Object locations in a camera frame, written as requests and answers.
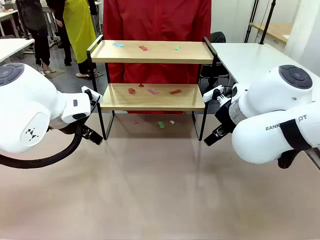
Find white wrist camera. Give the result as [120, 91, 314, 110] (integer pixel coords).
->
[202, 84, 225, 103]
[81, 85, 104, 104]

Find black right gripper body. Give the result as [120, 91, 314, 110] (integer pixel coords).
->
[214, 99, 238, 131]

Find black tripod stand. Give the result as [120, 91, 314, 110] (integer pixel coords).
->
[243, 0, 261, 44]

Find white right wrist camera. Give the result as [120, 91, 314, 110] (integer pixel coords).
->
[202, 84, 225, 103]

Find large white rounded table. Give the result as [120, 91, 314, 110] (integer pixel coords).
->
[210, 42, 320, 87]

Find person in black clothes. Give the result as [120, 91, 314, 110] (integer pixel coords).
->
[16, 0, 55, 75]

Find person in red jacket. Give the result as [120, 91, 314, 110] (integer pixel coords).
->
[102, 0, 213, 116]

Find black strap on arm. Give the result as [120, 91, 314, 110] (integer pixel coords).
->
[277, 119, 313, 170]

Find grey floor mat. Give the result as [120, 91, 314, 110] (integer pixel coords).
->
[41, 69, 67, 80]

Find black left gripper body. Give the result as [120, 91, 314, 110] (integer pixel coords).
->
[49, 116, 88, 138]

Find person in yellow apron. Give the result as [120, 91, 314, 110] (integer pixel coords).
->
[53, 0, 100, 81]

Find black braided cable sleeve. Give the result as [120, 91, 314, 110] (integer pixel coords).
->
[0, 123, 85, 170]

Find black chair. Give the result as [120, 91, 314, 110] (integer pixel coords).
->
[199, 31, 232, 95]

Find two-tier wood metal shelf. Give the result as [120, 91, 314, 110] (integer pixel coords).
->
[86, 34, 219, 142]

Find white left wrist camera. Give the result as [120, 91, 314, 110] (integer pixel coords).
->
[81, 85, 104, 104]

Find white workbench table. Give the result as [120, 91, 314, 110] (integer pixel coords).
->
[0, 9, 21, 38]

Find small white table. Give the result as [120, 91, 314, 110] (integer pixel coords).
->
[0, 38, 36, 63]

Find black stand pole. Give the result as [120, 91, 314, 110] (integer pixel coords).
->
[259, 0, 277, 46]

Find light wooden bench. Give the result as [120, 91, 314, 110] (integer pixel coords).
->
[249, 22, 294, 45]

